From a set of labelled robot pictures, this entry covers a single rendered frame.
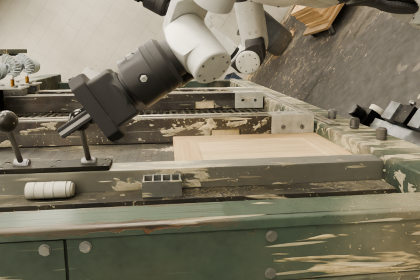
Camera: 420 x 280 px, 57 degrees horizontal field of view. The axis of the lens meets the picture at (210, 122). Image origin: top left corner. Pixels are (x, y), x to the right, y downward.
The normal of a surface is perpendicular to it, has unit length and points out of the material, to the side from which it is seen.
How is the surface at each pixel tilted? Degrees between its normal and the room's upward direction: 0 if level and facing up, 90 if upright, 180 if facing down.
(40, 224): 56
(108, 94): 90
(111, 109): 90
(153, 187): 89
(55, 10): 90
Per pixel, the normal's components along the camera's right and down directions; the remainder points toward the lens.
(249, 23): -0.07, 0.45
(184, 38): -0.27, -0.39
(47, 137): 0.11, 0.18
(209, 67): 0.49, 0.73
